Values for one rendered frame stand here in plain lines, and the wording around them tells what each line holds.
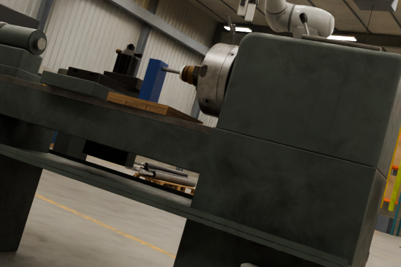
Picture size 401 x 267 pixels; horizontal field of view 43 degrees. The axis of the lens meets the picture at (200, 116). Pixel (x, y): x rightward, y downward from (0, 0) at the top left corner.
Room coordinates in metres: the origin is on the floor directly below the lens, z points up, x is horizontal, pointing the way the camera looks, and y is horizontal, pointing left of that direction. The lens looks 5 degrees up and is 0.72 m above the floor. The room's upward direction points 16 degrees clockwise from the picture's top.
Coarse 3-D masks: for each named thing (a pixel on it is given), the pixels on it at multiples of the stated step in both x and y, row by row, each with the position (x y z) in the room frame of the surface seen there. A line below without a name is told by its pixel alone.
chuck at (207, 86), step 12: (216, 48) 2.06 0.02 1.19; (228, 48) 2.05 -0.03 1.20; (204, 60) 2.04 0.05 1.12; (216, 60) 2.02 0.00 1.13; (216, 72) 2.00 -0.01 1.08; (204, 84) 2.03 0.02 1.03; (216, 84) 2.00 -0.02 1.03; (204, 96) 2.05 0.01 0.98; (216, 96) 2.02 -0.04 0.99; (204, 108) 2.10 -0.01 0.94; (216, 108) 2.06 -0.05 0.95
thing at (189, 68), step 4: (184, 68) 2.21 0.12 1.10; (188, 68) 2.20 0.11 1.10; (192, 68) 2.19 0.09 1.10; (184, 72) 2.20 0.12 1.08; (188, 72) 2.19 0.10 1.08; (192, 72) 2.18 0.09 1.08; (184, 76) 2.20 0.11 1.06; (188, 76) 2.19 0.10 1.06; (184, 80) 2.22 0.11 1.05; (188, 80) 2.20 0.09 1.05; (192, 80) 2.18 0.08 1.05; (196, 80) 2.19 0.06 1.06; (192, 84) 2.21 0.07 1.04
